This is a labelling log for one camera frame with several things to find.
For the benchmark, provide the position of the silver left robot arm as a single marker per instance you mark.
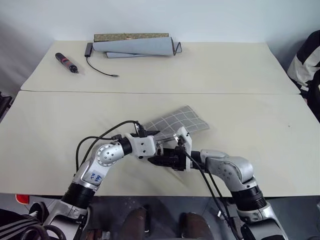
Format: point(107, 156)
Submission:
point(105, 155)

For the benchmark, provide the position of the rolled grey mat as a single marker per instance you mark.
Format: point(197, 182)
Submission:
point(135, 46)

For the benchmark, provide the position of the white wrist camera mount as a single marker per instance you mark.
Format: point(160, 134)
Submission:
point(185, 136)
point(143, 147)

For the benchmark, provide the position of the person in black white clothes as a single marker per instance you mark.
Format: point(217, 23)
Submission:
point(306, 62)

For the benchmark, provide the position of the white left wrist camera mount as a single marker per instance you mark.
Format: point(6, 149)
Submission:
point(143, 147)

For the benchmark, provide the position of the long olive patterned box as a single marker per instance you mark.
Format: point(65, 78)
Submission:
point(130, 37)

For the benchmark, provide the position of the dark brown rounded shape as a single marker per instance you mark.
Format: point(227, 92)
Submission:
point(193, 225)
point(135, 222)

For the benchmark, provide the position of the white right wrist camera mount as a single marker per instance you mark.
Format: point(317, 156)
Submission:
point(185, 136)

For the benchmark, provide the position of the black striped clothing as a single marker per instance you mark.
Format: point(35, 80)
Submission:
point(17, 225)

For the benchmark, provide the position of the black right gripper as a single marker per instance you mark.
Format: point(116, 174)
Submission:
point(179, 160)

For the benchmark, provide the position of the dark object at table side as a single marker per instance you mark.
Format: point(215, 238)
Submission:
point(5, 103)

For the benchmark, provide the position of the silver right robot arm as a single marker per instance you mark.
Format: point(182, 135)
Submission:
point(230, 167)

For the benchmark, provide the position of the black white sneaker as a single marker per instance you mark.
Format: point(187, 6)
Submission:
point(38, 212)

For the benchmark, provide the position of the grey plaid pouch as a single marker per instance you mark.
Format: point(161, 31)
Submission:
point(182, 120)

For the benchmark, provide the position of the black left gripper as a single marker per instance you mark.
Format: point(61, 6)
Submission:
point(160, 148)

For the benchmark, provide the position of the black red electric screwdriver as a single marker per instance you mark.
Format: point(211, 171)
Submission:
point(65, 62)

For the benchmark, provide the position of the red object under table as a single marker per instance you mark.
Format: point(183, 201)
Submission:
point(22, 199)

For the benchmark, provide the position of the black upright bar under table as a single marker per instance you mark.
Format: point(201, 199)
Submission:
point(147, 218)

